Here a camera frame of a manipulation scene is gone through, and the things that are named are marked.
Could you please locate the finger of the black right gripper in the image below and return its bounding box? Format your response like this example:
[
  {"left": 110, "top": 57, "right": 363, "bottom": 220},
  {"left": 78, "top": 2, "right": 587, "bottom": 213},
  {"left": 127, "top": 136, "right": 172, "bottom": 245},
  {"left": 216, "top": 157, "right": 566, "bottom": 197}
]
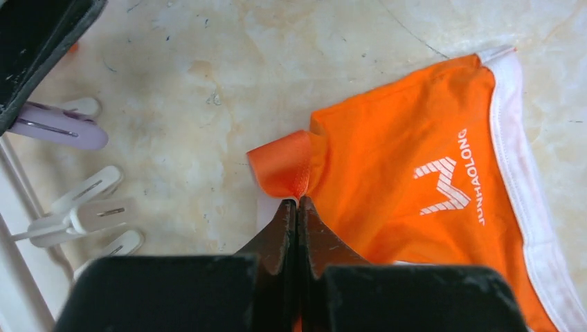
[{"left": 1, "top": 0, "right": 107, "bottom": 133}]

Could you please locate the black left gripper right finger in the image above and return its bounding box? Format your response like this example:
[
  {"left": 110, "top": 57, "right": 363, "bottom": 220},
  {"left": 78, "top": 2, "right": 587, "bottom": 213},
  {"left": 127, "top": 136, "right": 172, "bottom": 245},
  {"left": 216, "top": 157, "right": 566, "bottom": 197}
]
[{"left": 298, "top": 197, "right": 527, "bottom": 331}]

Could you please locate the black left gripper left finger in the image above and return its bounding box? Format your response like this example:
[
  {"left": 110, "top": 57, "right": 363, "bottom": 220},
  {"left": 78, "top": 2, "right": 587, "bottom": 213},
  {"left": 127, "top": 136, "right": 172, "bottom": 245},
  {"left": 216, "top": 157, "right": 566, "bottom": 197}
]
[{"left": 55, "top": 200, "right": 296, "bottom": 331}]

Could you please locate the orange underwear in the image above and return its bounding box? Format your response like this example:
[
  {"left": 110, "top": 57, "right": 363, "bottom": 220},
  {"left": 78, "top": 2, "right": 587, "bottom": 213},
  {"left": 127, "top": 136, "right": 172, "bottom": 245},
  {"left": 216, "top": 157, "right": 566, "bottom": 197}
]
[{"left": 248, "top": 46, "right": 586, "bottom": 331}]

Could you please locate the white multi-clip hanger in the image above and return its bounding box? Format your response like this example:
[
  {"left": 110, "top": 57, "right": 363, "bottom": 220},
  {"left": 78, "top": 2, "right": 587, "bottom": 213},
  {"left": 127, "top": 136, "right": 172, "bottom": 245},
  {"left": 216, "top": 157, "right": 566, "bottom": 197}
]
[{"left": 1, "top": 135, "right": 73, "bottom": 331}]

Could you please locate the white clothes peg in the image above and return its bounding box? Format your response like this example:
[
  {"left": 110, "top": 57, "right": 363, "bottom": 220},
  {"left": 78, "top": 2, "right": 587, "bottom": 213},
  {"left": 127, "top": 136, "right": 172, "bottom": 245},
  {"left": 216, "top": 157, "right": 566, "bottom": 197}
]
[{"left": 9, "top": 165, "right": 145, "bottom": 269}]

